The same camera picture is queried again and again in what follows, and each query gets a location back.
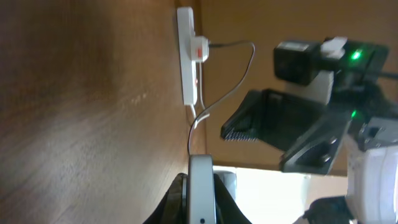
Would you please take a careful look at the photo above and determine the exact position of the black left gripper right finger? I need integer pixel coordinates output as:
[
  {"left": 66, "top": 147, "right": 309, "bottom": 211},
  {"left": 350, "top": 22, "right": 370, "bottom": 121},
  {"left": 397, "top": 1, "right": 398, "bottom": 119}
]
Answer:
[{"left": 213, "top": 174, "right": 251, "bottom": 224}]

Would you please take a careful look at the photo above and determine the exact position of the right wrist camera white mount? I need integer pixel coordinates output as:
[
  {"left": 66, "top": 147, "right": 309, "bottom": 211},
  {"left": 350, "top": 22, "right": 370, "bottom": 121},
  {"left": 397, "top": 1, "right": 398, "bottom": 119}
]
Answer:
[{"left": 273, "top": 37, "right": 348, "bottom": 105}]

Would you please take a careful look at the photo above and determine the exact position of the black charging cable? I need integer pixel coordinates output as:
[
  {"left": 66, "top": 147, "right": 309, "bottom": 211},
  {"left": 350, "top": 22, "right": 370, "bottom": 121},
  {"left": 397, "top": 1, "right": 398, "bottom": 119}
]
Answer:
[{"left": 187, "top": 40, "right": 256, "bottom": 156}]

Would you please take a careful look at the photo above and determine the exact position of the white charger plug adapter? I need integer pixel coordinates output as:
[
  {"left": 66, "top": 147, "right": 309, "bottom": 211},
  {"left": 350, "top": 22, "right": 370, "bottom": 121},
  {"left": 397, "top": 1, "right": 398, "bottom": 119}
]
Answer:
[{"left": 190, "top": 36, "right": 209, "bottom": 63}]

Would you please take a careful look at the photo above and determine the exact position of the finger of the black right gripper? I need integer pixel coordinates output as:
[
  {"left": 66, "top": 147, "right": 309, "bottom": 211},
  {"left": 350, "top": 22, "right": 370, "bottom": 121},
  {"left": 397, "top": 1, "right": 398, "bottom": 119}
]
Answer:
[
  {"left": 279, "top": 112, "right": 351, "bottom": 175},
  {"left": 220, "top": 89, "right": 326, "bottom": 151}
]

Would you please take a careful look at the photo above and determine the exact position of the blue Galaxy smartphone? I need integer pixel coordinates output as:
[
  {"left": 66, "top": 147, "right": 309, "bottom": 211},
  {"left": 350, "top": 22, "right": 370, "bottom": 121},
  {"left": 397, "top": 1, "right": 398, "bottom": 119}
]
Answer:
[{"left": 187, "top": 154, "right": 216, "bottom": 224}]

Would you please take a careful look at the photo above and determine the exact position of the white power strip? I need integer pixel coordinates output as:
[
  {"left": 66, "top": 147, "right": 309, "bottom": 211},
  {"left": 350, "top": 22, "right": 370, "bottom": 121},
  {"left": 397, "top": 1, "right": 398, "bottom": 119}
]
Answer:
[{"left": 177, "top": 7, "right": 198, "bottom": 106}]

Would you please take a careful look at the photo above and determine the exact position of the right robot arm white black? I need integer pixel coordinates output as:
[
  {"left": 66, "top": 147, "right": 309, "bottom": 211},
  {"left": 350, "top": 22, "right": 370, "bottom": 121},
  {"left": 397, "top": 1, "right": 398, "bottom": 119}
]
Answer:
[{"left": 220, "top": 37, "right": 397, "bottom": 223}]

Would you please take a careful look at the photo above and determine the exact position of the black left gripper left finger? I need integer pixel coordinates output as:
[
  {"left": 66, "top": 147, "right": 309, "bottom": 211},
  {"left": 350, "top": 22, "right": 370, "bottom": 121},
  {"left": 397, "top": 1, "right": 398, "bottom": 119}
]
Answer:
[{"left": 143, "top": 173, "right": 187, "bottom": 224}]

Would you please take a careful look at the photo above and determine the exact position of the white power strip cord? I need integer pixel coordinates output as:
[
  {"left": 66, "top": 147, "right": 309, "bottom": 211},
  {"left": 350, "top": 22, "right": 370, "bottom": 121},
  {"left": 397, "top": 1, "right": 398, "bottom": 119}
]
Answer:
[{"left": 189, "top": 62, "right": 211, "bottom": 128}]

